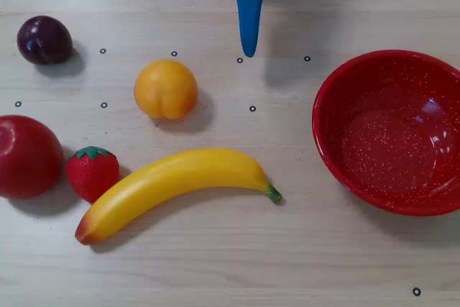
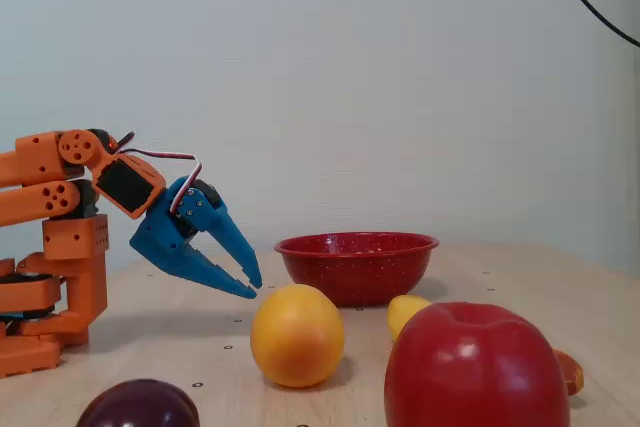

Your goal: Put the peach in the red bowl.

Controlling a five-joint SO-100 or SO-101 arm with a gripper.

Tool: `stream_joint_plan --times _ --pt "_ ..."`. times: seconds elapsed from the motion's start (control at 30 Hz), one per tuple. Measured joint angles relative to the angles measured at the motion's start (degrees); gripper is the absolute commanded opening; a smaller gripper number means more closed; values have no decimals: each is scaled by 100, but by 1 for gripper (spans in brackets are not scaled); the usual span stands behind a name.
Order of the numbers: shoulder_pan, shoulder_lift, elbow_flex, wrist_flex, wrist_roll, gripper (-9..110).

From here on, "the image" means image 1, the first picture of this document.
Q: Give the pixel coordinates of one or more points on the orange-yellow toy peach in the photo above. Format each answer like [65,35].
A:
[165,89]

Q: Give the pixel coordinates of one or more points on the red speckled bowl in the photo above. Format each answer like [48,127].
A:
[388,149]

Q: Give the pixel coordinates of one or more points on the yellow toy banana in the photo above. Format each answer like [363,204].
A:
[172,177]

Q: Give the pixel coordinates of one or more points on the dark purple toy plum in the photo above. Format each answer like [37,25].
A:
[45,40]

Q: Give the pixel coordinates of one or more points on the red toy strawberry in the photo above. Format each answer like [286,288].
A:
[91,177]

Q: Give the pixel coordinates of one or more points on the red toy apple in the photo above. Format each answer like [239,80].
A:
[28,157]

